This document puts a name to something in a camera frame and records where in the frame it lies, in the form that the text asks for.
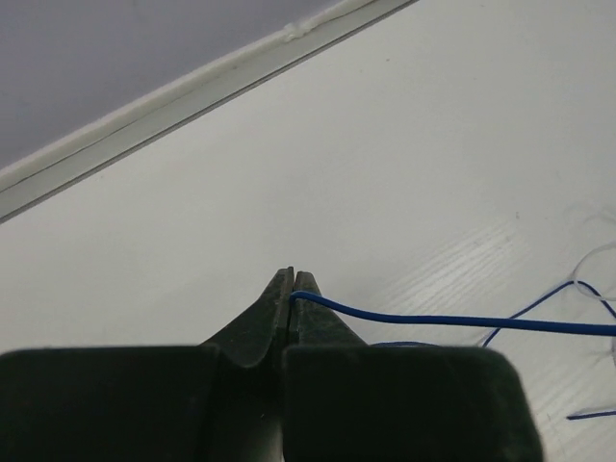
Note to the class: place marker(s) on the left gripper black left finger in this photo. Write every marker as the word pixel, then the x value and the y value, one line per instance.
pixel 215 401

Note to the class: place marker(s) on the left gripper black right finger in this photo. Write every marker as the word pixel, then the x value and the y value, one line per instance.
pixel 347 401

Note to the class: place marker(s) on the aluminium table edge frame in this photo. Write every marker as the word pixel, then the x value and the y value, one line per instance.
pixel 63 163

